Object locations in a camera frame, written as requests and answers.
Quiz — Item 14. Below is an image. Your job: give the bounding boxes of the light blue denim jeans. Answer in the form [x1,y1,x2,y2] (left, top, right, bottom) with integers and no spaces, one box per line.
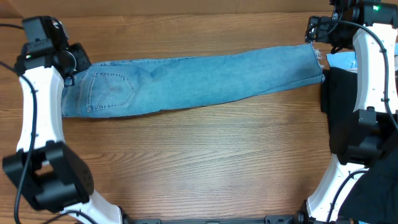
[62,44,323,118]

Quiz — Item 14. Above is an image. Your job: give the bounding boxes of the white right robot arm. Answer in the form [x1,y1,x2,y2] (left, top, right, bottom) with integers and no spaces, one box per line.
[294,1,397,223]

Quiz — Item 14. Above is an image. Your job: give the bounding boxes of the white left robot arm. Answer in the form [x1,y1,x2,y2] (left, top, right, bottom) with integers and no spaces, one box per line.
[2,16,131,224]

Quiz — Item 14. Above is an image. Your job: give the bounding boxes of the light blue folded cloth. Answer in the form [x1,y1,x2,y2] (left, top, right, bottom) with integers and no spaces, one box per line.
[326,43,398,77]

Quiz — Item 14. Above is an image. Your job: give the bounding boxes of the black folded garment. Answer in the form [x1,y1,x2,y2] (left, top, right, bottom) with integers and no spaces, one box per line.
[322,67,397,223]

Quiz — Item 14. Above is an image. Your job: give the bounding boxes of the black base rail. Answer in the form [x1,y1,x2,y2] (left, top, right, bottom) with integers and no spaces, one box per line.
[129,215,324,224]

